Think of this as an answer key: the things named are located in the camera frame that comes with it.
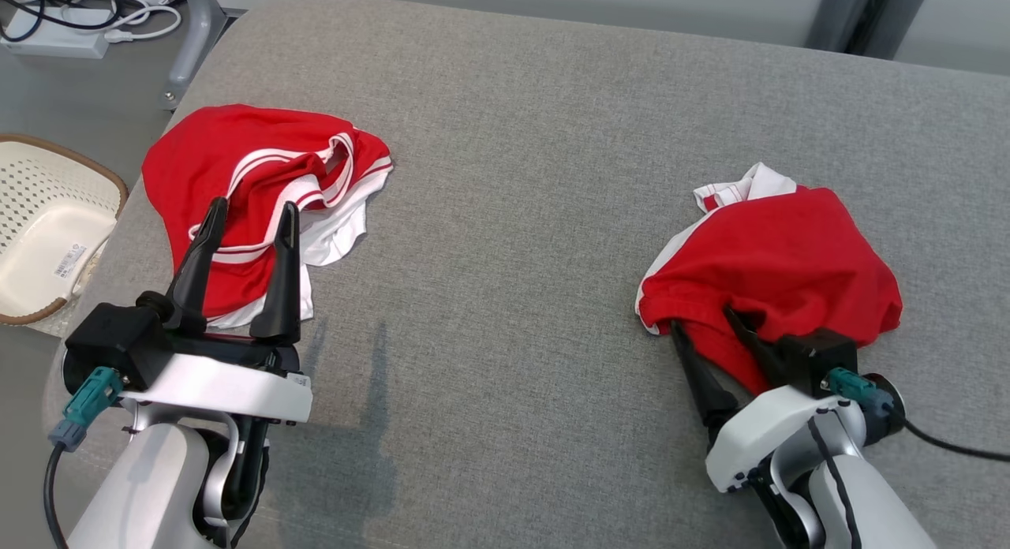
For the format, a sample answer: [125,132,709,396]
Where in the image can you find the red jersey with white stripes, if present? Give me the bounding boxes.
[142,104,394,331]

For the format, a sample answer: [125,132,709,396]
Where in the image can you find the red shorts with white trim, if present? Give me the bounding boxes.
[635,162,903,397]

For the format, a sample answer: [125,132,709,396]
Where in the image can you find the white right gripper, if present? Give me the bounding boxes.
[671,308,866,495]

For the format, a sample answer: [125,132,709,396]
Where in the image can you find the grey partition post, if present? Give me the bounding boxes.
[805,0,932,61]

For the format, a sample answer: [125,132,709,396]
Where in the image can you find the grey metal frame leg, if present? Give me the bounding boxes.
[162,0,247,112]

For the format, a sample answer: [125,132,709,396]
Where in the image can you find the teal-plug camera cable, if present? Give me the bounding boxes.
[43,366,127,549]
[821,368,1010,463]

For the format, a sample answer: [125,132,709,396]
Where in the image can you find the left teal-plug camera cable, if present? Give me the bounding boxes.
[43,366,127,549]

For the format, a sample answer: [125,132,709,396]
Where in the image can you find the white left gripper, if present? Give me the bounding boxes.
[118,198,313,425]

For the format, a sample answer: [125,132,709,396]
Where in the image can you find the right teal-plug camera cable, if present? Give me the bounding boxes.
[821,368,1010,463]

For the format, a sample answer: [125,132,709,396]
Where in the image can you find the cream perforated laundry basket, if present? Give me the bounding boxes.
[0,134,129,327]

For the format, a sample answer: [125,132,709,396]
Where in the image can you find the white cable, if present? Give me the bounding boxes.
[103,3,183,44]

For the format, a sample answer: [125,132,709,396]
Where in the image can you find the white power strip with cables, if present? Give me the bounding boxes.
[0,0,131,43]

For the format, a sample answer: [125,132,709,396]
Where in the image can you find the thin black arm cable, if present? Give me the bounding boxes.
[806,423,864,549]

